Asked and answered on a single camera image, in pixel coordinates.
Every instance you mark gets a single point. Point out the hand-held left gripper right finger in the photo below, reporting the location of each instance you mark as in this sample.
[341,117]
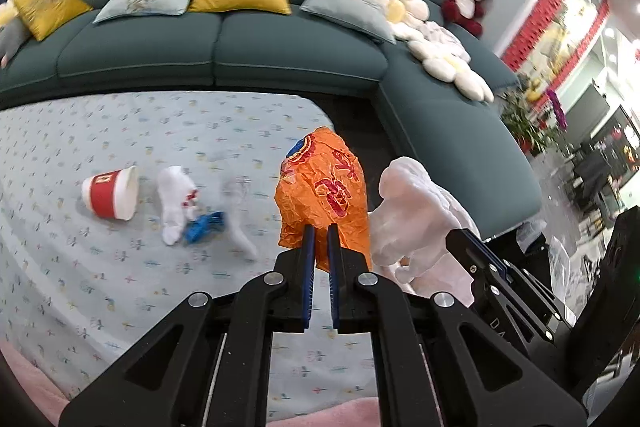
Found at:
[334,277]

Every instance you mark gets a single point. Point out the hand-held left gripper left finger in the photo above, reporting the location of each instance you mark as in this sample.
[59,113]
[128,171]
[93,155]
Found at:
[307,277]

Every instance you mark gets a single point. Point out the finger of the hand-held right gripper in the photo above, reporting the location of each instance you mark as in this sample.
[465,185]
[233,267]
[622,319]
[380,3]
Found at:
[495,302]
[520,279]

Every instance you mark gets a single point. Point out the orange foil wrapper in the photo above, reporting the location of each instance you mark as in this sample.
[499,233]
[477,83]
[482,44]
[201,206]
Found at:
[325,187]

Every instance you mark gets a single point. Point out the white translucent wrapper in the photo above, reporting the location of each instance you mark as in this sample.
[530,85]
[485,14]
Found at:
[240,232]

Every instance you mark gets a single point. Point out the blue plastic scrap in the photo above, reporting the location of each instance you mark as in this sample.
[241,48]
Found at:
[202,227]

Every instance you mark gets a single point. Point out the white sock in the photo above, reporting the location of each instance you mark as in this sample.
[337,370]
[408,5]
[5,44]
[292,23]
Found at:
[172,202]

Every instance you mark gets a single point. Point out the green potted plant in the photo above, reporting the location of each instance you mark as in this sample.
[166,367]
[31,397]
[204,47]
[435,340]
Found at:
[525,122]

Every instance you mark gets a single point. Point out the pink orchid plant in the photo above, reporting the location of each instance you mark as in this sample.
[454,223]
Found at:
[557,112]

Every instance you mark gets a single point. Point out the black screen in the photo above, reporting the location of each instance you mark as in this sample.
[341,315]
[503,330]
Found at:
[592,109]

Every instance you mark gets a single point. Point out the floral light blue tablecloth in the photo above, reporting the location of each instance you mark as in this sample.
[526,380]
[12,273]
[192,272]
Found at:
[100,282]

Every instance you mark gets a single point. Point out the red white paper cup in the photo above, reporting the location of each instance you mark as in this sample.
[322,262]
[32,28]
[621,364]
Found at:
[107,197]

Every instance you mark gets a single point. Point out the teal sectional sofa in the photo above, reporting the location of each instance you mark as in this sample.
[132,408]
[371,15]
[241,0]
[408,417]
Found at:
[300,52]

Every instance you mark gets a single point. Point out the white crumpled cloth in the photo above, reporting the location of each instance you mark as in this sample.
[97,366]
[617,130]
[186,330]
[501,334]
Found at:
[440,34]

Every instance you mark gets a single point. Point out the pink fuzzy blanket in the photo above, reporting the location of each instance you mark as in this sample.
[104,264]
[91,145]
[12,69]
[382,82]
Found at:
[30,387]

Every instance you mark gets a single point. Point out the grey plush toy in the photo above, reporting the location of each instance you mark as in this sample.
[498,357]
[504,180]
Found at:
[10,44]

